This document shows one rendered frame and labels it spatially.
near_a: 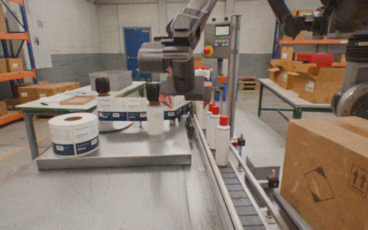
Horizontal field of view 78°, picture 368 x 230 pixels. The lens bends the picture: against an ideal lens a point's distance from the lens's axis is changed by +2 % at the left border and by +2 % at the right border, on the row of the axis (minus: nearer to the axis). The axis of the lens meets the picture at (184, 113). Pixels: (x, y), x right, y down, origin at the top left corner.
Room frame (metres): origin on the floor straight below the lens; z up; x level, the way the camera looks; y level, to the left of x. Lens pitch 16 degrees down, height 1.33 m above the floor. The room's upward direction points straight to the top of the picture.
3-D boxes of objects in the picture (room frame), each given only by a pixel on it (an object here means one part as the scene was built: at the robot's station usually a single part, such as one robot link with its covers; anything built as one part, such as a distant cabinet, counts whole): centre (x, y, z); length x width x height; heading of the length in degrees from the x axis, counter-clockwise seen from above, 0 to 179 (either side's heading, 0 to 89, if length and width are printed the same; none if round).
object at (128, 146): (1.31, 0.33, 0.86); 0.80 x 0.67 x 0.05; 4
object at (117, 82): (3.28, 1.03, 0.91); 0.60 x 0.40 x 0.22; 176
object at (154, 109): (1.12, 0.15, 1.03); 0.09 x 0.09 x 0.30
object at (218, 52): (1.33, -0.20, 1.38); 0.17 x 0.10 x 0.19; 59
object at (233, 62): (1.27, -0.27, 1.16); 0.04 x 0.04 x 0.67; 4
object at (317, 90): (2.51, -1.51, 0.97); 0.51 x 0.39 x 0.37; 88
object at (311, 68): (2.91, -1.61, 0.96); 0.53 x 0.45 x 0.37; 84
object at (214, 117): (1.00, -0.14, 0.98); 0.05 x 0.05 x 0.20
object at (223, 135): (0.84, -0.16, 0.98); 0.05 x 0.05 x 0.20
